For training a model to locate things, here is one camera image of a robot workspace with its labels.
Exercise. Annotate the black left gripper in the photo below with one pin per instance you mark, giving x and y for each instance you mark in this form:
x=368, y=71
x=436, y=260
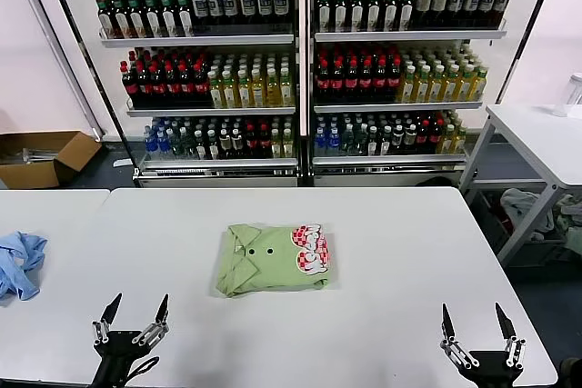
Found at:
x=119, y=358

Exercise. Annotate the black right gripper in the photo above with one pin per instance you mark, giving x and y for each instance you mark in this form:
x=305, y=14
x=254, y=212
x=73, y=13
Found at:
x=493, y=370

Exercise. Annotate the light green t-shirt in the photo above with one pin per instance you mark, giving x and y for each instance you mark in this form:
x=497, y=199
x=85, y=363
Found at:
x=273, y=261

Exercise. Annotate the dark laundry crate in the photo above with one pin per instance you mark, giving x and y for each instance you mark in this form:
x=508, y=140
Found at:
x=536, y=252

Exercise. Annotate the crumpled blue cloth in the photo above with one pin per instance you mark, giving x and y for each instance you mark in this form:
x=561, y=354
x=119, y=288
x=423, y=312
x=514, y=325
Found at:
x=20, y=265

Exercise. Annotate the grey cloth pile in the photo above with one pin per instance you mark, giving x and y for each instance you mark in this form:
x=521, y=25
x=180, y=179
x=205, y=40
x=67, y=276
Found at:
x=523, y=207

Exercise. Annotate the pale green cloth pile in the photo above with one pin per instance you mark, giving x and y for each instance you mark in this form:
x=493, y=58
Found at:
x=570, y=221

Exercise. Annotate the white flat floor piece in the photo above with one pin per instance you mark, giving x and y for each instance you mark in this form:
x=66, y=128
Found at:
x=122, y=163

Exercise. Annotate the blue label water bottle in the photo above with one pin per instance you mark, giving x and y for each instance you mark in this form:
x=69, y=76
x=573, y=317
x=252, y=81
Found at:
x=320, y=141
x=163, y=146
x=150, y=146
x=334, y=141

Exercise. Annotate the open cardboard box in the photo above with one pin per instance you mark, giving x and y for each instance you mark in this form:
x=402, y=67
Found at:
x=73, y=152

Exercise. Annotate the clear green water bottle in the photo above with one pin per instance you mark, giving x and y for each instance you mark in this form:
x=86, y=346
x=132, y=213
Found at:
x=360, y=141
x=347, y=141
x=187, y=146
x=175, y=146

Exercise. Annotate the green cap tea bottle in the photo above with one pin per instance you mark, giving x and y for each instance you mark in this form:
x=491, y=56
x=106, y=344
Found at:
x=385, y=143
x=169, y=18
x=406, y=11
x=200, y=146
x=340, y=12
x=357, y=12
x=153, y=19
x=184, y=18
x=390, y=12
x=374, y=12
x=212, y=146
x=137, y=19
x=324, y=12
x=105, y=21
x=121, y=20
x=373, y=143

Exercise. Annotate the metal rods bundle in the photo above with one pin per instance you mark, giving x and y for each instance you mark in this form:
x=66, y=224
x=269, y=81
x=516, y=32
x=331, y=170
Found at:
x=32, y=156

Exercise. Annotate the yellow drink bottle green cap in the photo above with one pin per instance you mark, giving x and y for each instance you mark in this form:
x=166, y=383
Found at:
x=436, y=88
x=464, y=87
x=286, y=92
x=459, y=140
x=272, y=92
x=408, y=89
x=422, y=89
x=276, y=143
x=257, y=93
x=287, y=143
x=478, y=86
x=216, y=93
x=447, y=141
x=244, y=93
x=230, y=93
x=450, y=88

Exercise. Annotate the red cap cola bottle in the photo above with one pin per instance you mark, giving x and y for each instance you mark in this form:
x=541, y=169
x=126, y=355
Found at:
x=380, y=81
x=351, y=82
x=173, y=86
x=366, y=82
x=435, y=134
x=145, y=86
x=337, y=82
x=131, y=86
x=394, y=81
x=250, y=141
x=423, y=134
x=323, y=82
x=187, y=86
x=159, y=86
x=263, y=141
x=201, y=85

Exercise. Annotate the white side table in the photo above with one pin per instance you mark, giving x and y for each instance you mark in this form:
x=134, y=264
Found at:
x=536, y=134

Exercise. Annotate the clear plastic jar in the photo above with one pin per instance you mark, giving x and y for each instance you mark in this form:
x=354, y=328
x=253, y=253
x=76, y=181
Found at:
x=568, y=93

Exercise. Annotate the grey beverage display shelf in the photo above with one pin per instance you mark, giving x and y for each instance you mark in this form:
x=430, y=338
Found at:
x=195, y=39
x=409, y=35

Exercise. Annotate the dark tea bottle beige label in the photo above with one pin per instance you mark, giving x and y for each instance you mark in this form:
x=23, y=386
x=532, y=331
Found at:
x=440, y=2
x=424, y=2

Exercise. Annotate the black slanted frame strip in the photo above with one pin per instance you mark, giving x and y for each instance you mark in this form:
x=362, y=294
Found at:
x=528, y=25
x=89, y=62

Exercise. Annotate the grey slanted wall strip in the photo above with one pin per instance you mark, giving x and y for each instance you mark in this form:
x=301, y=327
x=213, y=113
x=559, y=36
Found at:
x=57, y=43

